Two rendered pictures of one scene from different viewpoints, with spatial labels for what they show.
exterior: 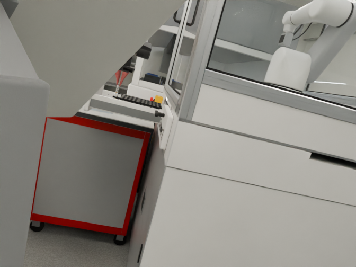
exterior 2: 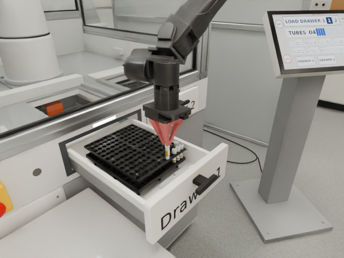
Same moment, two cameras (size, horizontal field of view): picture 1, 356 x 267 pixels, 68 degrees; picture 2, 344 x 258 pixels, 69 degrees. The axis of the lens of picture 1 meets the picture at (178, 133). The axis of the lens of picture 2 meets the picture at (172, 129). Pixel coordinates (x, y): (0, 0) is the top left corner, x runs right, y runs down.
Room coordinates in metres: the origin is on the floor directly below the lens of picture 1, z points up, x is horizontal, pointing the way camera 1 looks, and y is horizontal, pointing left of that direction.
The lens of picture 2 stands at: (1.54, 0.73, 1.28)
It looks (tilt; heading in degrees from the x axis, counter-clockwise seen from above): 29 degrees down; 230
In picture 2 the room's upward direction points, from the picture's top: straight up
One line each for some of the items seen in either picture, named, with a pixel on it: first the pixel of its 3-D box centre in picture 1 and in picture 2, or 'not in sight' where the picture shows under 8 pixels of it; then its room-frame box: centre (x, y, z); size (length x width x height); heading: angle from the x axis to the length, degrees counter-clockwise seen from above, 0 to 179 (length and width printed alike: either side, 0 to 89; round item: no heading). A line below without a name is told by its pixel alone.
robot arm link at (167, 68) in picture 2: not in sight; (164, 71); (1.20, 0.31, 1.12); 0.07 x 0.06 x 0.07; 109
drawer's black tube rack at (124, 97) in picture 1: (137, 106); (135, 156); (1.24, 0.22, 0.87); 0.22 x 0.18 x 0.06; 99
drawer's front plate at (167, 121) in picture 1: (164, 124); (175, 108); (0.95, 0.06, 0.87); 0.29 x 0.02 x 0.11; 9
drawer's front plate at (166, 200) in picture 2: (95, 95); (192, 187); (1.21, 0.42, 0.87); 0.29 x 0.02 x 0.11; 9
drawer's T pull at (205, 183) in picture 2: not in sight; (202, 181); (1.21, 0.45, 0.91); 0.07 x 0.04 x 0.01; 9
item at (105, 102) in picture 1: (139, 107); (133, 156); (1.24, 0.21, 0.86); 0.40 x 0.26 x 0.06; 99
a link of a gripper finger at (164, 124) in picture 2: (122, 76); (164, 126); (1.21, 0.31, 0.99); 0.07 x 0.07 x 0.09; 7
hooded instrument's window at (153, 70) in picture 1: (192, 72); not in sight; (3.00, 0.02, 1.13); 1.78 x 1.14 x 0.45; 9
